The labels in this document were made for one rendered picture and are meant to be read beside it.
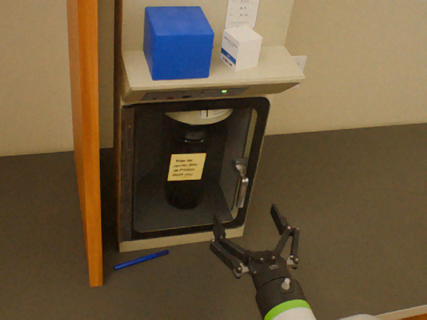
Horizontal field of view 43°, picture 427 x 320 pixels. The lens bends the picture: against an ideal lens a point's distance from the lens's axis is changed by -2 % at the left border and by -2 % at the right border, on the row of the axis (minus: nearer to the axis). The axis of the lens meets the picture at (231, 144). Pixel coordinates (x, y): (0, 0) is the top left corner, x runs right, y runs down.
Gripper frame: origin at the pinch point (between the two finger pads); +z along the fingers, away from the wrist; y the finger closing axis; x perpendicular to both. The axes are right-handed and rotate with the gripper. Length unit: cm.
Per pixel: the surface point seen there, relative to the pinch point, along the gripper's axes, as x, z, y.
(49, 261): 20.4, 10.8, 43.1
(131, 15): -44, 11, 25
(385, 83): 4, 54, -67
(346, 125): 21, 54, -58
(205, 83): -36.2, -0.9, 13.5
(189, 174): -5.1, 9.4, 11.0
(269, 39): -38.0, 10.5, -2.2
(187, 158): -9.9, 9.4, 12.0
